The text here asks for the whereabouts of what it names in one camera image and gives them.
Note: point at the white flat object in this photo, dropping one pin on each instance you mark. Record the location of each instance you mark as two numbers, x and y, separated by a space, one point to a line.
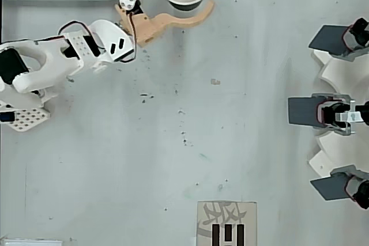
29 242

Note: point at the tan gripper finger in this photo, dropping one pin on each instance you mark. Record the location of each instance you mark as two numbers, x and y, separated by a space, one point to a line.
184 22

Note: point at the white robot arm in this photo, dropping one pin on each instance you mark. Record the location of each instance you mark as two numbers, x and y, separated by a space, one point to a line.
43 67

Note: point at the printed cardboard card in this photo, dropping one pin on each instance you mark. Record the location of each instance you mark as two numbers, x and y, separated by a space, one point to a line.
226 223

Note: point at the white machine base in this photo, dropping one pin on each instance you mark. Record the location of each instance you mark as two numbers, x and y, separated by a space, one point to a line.
340 70

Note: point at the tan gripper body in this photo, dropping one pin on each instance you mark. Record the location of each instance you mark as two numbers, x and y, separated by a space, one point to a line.
145 27

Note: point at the grey paddle actuator unit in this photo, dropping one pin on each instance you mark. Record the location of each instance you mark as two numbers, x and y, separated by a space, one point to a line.
328 38
302 110
328 188

